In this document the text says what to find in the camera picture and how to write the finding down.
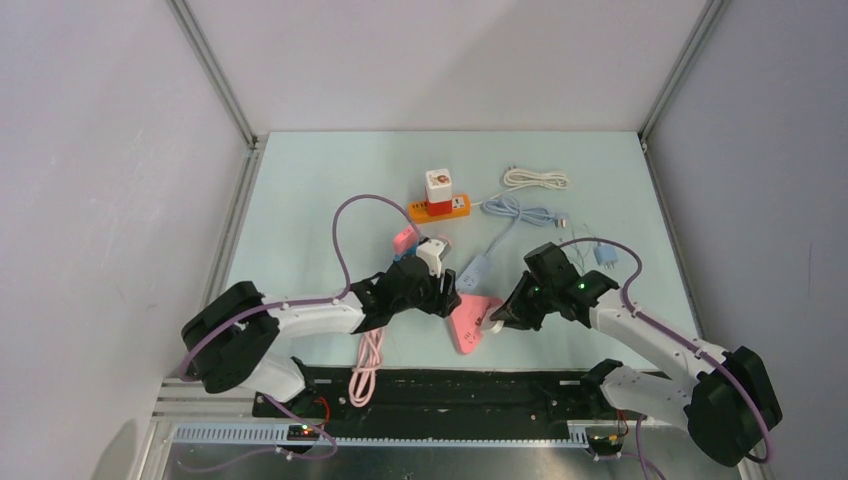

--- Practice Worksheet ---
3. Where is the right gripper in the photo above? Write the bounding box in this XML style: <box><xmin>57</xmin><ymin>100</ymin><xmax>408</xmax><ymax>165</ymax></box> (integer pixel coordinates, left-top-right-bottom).
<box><xmin>492</xmin><ymin>270</ymin><xmax>556</xmax><ymax>331</ymax></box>

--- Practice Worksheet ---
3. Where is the white adapter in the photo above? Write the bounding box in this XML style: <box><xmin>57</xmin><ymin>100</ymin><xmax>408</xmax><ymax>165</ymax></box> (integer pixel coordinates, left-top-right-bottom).
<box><xmin>479</xmin><ymin>318</ymin><xmax>504</xmax><ymax>334</ymax></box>

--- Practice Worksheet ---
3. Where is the pink triangular power strip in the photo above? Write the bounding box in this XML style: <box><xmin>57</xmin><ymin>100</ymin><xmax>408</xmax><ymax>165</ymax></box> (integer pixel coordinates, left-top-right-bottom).
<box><xmin>447</xmin><ymin>293</ymin><xmax>504</xmax><ymax>355</ymax></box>

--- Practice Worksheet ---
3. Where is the light blue adapter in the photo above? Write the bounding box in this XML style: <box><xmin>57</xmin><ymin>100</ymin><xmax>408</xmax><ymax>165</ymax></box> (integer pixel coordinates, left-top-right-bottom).
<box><xmin>400</xmin><ymin>244</ymin><xmax>420</xmax><ymax>258</ymax></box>

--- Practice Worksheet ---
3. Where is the pink adapter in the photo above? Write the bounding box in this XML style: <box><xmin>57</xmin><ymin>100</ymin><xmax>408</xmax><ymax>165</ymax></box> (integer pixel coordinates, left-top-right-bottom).
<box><xmin>392</xmin><ymin>226</ymin><xmax>420</xmax><ymax>257</ymax></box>

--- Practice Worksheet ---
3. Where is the orange power strip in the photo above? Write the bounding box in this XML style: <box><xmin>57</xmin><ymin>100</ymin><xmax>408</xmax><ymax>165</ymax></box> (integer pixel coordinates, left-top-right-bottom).
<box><xmin>407</xmin><ymin>194</ymin><xmax>471</xmax><ymax>224</ymax></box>

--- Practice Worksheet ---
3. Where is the red cube socket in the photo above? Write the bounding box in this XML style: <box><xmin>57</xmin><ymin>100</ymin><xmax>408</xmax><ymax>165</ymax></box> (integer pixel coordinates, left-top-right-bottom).
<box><xmin>425</xmin><ymin>198</ymin><xmax>453</xmax><ymax>217</ymax></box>

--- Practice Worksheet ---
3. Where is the small blue wall charger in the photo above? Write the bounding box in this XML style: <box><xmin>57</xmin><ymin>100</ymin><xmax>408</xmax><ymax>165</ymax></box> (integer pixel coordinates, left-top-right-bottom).
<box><xmin>593</xmin><ymin>243</ymin><xmax>619</xmax><ymax>269</ymax></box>

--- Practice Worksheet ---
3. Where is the white cube socket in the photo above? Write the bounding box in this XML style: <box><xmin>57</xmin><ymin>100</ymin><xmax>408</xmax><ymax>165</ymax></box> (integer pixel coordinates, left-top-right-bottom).
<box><xmin>425</xmin><ymin>168</ymin><xmax>453</xmax><ymax>203</ymax></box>

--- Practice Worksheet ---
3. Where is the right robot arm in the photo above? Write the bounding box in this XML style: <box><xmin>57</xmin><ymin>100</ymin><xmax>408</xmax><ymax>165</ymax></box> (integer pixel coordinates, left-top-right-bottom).
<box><xmin>485</xmin><ymin>243</ymin><xmax>783</xmax><ymax>467</ymax></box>

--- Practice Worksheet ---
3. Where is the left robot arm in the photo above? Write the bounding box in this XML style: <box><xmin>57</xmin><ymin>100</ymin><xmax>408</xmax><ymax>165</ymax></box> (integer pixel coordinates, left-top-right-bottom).
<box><xmin>179</xmin><ymin>238</ymin><xmax>461</xmax><ymax>416</ymax></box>

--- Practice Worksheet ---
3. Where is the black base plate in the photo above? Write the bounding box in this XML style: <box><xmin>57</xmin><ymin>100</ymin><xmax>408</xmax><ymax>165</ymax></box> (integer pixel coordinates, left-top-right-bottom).
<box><xmin>286</xmin><ymin>366</ymin><xmax>637</xmax><ymax>441</ymax></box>

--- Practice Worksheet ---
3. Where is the pink coiled cable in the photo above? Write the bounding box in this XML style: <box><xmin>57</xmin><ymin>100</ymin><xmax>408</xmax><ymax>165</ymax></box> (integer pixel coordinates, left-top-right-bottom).
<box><xmin>347</xmin><ymin>327</ymin><xmax>387</xmax><ymax>408</ymax></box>

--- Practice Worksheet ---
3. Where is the white power strip cable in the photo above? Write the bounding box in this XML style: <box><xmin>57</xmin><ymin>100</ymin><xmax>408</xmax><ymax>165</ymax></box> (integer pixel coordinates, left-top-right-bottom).
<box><xmin>470</xmin><ymin>166</ymin><xmax>571</xmax><ymax>208</ymax></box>

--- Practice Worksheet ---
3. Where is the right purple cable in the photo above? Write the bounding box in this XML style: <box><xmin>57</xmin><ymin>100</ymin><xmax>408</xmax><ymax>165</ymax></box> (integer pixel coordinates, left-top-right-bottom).
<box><xmin>559</xmin><ymin>237</ymin><xmax>776</xmax><ymax>480</ymax></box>

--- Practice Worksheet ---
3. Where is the purple cable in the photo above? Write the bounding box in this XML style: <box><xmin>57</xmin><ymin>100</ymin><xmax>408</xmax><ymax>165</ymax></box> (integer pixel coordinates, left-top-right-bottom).
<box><xmin>559</xmin><ymin>237</ymin><xmax>776</xmax><ymax>480</ymax></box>
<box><xmin>177</xmin><ymin>193</ymin><xmax>425</xmax><ymax>476</ymax></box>

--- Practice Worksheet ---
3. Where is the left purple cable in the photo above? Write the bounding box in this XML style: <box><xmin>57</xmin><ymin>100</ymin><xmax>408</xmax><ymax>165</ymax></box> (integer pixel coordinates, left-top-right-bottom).
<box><xmin>177</xmin><ymin>193</ymin><xmax>425</xmax><ymax>476</ymax></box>

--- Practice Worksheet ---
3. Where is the aluminium frame rail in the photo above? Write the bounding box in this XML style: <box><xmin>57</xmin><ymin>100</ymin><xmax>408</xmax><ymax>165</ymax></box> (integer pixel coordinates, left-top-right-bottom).
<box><xmin>153</xmin><ymin>368</ymin><xmax>637</xmax><ymax>450</ymax></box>

